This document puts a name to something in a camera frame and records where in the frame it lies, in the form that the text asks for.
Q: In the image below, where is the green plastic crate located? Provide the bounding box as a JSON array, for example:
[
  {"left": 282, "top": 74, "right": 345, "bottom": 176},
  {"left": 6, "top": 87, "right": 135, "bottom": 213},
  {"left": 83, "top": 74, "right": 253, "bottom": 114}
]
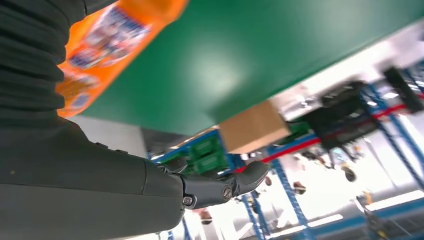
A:
[{"left": 187, "top": 134, "right": 231, "bottom": 176}]

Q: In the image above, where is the brown cardboard box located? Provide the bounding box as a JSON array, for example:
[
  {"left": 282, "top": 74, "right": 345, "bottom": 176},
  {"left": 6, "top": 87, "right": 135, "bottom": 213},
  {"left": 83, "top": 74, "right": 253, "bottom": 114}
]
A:
[{"left": 218, "top": 100, "right": 292, "bottom": 155}]

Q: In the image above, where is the ceiling light panel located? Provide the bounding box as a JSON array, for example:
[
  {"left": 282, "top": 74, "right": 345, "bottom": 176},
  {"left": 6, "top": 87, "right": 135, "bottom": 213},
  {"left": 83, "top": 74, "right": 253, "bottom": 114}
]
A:
[
  {"left": 268, "top": 213, "right": 345, "bottom": 240},
  {"left": 364, "top": 189, "right": 424, "bottom": 213}
]

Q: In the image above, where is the black bag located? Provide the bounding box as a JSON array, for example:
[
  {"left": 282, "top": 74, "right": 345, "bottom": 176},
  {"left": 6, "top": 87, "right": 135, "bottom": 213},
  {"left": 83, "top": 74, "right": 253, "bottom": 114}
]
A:
[{"left": 304, "top": 81, "right": 380, "bottom": 151}]

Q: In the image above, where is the blue metal rack frame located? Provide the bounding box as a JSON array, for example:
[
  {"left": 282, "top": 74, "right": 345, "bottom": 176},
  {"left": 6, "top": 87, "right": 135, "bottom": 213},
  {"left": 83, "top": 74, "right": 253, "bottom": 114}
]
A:
[{"left": 145, "top": 62, "right": 424, "bottom": 240}]

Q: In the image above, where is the red rack rail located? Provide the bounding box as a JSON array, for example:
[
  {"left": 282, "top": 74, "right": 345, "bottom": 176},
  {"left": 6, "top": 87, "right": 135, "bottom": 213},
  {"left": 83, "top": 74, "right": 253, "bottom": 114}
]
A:
[{"left": 231, "top": 103, "right": 408, "bottom": 174}]

